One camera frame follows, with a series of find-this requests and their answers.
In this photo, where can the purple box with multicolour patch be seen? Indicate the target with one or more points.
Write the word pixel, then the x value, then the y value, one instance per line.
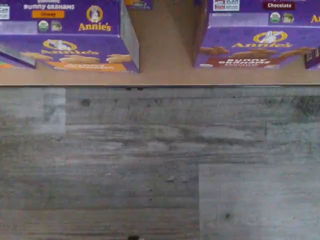
pixel 15 58

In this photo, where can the purple box with orange patch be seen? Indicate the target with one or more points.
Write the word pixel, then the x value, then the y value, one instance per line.
pixel 75 20
pixel 138 3

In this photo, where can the purple box with teal patch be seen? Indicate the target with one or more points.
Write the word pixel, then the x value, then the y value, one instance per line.
pixel 312 58

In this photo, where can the purple box with brown patch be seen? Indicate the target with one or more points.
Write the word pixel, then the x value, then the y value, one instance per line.
pixel 250 52

